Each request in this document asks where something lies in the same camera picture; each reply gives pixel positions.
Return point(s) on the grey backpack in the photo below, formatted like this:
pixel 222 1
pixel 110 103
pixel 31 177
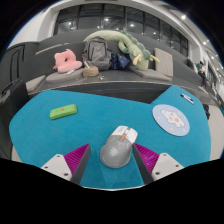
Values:
pixel 96 53

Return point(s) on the round pale blue mouse pad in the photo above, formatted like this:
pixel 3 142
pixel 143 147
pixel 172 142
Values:
pixel 170 120

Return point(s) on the green rectangular case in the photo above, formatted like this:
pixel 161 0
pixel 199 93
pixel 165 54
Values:
pixel 63 111

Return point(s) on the person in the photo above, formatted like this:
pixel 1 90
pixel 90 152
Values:
pixel 202 73
pixel 189 62

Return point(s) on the pink plush cushion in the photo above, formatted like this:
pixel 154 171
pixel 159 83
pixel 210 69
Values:
pixel 66 63

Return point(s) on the round grey seat cushion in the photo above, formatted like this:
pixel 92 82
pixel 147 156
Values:
pixel 60 77

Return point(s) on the grey and white computer mouse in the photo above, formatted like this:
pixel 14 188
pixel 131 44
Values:
pixel 117 150

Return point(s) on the green dragon plush toy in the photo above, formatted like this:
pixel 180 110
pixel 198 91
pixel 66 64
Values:
pixel 133 48

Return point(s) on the dark blue patterned bag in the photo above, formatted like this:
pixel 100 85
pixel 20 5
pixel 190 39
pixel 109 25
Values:
pixel 119 62

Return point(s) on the upright grey square cushion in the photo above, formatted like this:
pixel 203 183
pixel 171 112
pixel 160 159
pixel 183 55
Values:
pixel 163 62

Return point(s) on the small grey seat cushion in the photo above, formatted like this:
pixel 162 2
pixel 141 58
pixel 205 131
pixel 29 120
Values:
pixel 35 84

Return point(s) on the flat grey square cushion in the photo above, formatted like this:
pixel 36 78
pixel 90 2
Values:
pixel 151 75

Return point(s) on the white marker with blue cap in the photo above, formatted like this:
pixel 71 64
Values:
pixel 187 98

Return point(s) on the black bag on floor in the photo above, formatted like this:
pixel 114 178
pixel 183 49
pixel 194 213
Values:
pixel 206 111

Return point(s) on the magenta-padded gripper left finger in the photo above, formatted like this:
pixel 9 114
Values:
pixel 58 165

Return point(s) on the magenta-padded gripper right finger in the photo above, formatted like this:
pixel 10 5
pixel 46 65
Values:
pixel 165 165

